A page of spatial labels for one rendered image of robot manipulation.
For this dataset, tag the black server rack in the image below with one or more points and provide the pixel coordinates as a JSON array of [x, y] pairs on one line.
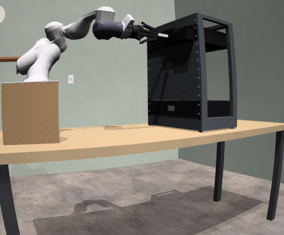
[[177, 75]]

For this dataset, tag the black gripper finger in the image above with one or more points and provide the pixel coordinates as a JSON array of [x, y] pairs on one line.
[[155, 36], [151, 29]]

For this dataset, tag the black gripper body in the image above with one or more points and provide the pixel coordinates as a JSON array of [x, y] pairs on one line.
[[135, 33]]

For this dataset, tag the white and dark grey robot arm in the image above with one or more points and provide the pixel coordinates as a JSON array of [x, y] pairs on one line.
[[38, 61]]

